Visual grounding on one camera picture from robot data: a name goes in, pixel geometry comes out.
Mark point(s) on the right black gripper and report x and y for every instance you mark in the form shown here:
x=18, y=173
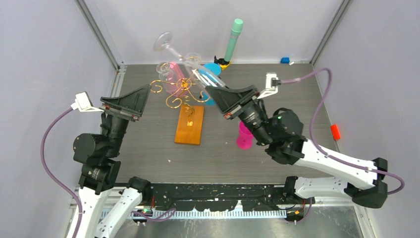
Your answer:
x=226, y=99

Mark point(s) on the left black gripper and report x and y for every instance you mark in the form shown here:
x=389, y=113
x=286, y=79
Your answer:
x=133, y=102

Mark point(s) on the magenta plastic wine glass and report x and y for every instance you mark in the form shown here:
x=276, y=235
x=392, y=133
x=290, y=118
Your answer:
x=245, y=138

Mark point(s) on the clear flute glass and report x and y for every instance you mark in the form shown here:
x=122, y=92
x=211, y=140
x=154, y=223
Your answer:
x=201, y=75

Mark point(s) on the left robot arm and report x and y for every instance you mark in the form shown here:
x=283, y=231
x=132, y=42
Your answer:
x=97, y=153

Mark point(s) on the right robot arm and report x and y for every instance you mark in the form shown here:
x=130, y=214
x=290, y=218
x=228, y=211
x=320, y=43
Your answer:
x=360, y=180

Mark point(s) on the blue plastic wine glass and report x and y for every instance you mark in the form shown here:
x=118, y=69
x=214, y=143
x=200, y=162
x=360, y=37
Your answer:
x=215, y=69

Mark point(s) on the light pink plastic glass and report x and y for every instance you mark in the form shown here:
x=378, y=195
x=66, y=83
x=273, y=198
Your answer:
x=178, y=74

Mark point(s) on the orange wooden rack base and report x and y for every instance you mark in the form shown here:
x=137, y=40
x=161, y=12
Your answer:
x=190, y=124

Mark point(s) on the black yellow tripod stand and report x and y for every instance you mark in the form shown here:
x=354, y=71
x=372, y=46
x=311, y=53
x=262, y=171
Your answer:
x=221, y=62

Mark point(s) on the clear glass back left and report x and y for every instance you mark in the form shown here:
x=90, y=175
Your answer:
x=164, y=71

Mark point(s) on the clear glass back centre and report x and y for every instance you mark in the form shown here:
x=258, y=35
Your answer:
x=194, y=58

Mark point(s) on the small blue block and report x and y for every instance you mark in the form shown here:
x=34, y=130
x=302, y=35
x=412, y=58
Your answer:
x=285, y=60

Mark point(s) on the mint green cylinder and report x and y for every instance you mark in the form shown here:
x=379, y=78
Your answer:
x=236, y=30

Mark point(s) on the small red block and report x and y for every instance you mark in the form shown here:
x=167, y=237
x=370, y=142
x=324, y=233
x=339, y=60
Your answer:
x=335, y=132

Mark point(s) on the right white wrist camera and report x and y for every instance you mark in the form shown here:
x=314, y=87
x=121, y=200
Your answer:
x=271, y=86

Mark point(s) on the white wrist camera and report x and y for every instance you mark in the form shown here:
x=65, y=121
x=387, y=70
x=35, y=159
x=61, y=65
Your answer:
x=83, y=103
x=271, y=86

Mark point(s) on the gold wire glass rack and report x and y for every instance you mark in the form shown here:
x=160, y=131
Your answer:
x=187, y=91

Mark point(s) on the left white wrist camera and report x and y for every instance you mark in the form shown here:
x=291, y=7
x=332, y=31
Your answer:
x=83, y=103

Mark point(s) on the black base frame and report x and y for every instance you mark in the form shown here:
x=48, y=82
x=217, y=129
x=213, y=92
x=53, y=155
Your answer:
x=220, y=197

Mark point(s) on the slotted metal rail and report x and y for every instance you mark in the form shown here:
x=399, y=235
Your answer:
x=234, y=214

